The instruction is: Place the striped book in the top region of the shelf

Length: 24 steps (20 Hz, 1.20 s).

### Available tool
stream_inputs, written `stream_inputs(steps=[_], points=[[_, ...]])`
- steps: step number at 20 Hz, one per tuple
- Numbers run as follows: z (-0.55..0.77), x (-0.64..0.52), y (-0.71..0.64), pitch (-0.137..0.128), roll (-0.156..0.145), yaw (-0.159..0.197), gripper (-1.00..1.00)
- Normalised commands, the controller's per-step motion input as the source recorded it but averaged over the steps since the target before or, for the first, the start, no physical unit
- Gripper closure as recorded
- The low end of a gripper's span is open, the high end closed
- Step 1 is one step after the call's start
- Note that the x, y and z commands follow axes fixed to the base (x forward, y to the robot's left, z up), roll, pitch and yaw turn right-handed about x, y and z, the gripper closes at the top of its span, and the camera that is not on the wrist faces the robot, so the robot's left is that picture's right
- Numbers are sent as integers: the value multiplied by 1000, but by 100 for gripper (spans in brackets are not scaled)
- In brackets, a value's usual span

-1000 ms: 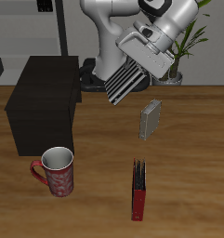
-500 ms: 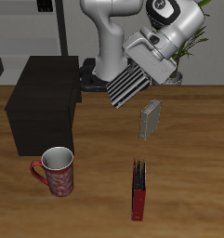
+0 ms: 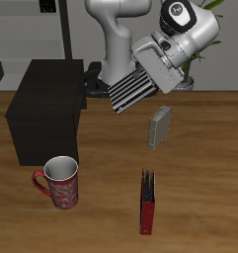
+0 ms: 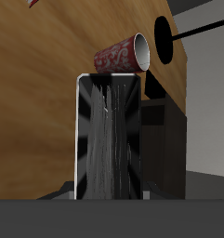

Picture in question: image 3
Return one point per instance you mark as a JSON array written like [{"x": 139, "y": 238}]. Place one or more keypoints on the green pot plant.
[{"x": 187, "y": 70}]

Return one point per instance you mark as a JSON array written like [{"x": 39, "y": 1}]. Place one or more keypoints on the dark brown desk caddy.
[{"x": 46, "y": 108}]

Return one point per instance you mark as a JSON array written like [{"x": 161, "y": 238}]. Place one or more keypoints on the red patterned mug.
[{"x": 63, "y": 191}]

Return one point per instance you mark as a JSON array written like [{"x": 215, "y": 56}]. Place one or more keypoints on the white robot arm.
[{"x": 118, "y": 49}]

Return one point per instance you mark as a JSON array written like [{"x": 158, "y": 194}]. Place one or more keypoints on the red book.
[{"x": 147, "y": 210}]

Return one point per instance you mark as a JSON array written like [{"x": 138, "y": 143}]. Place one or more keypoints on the dark vertical post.
[{"x": 66, "y": 29}]

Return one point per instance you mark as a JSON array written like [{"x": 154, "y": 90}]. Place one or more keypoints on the grey book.
[{"x": 159, "y": 128}]

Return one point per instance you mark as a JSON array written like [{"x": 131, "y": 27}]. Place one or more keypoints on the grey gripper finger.
[{"x": 139, "y": 71}]

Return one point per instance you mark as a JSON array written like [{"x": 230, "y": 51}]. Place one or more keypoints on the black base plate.
[{"x": 92, "y": 86}]

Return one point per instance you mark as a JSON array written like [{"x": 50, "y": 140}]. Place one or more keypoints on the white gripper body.
[{"x": 156, "y": 67}]

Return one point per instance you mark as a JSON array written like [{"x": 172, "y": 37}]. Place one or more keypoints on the black items on background shelf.
[{"x": 47, "y": 5}]

